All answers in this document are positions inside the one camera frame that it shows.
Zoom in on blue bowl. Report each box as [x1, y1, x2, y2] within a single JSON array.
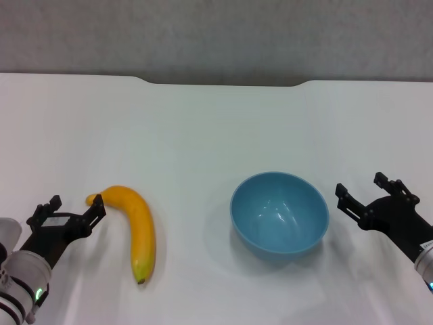
[[230, 171, 330, 262]]

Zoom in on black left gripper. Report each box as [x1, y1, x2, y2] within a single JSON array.
[[19, 194, 108, 269]]

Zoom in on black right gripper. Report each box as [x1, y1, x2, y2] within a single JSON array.
[[334, 171, 433, 262]]

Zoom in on yellow banana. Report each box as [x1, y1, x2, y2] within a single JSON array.
[[85, 185, 157, 285]]

